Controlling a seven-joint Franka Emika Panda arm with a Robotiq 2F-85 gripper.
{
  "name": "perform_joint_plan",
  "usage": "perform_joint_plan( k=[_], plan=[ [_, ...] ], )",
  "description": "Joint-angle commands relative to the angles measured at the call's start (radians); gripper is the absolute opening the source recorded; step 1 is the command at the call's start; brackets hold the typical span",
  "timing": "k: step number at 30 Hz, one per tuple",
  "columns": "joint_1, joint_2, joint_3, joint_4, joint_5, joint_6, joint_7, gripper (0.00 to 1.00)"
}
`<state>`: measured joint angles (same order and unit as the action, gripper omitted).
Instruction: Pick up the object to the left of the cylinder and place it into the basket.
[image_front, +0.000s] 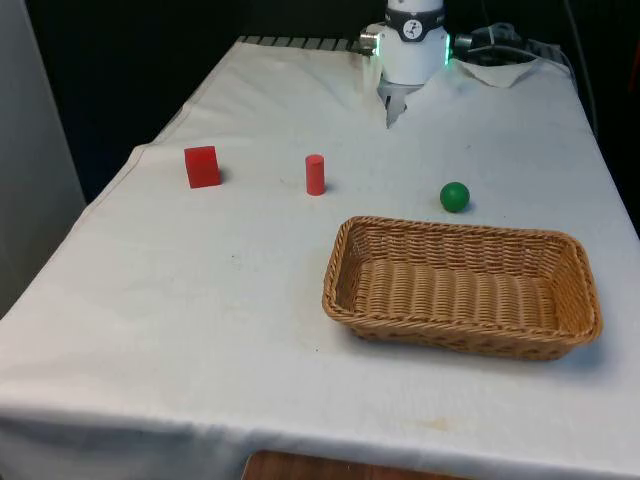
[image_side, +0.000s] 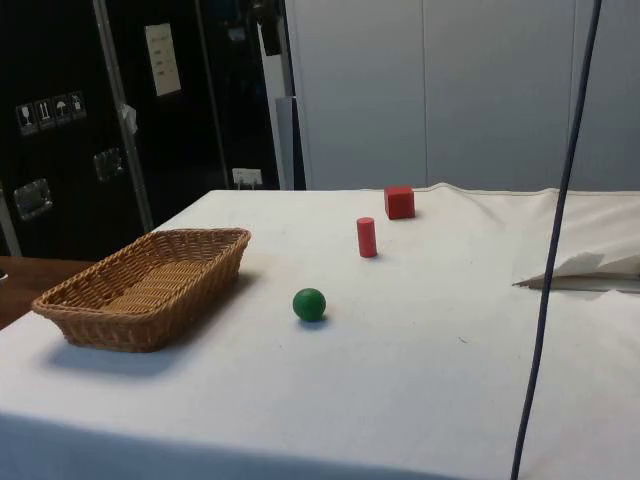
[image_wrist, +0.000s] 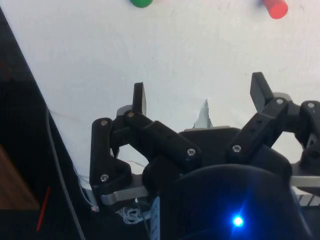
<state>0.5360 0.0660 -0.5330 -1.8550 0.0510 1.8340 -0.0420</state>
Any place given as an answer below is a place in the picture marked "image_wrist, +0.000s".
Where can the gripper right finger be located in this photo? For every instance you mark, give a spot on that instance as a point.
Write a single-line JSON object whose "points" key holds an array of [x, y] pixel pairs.
{"points": [[260, 127]]}

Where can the red cylinder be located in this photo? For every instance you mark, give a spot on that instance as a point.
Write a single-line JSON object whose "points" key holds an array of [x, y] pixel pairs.
{"points": [[276, 8]]}

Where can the green ball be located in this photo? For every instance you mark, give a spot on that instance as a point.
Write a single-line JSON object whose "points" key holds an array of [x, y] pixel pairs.
{"points": [[141, 3]]}

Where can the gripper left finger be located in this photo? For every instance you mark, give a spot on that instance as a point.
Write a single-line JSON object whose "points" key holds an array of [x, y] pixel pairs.
{"points": [[162, 137]]}

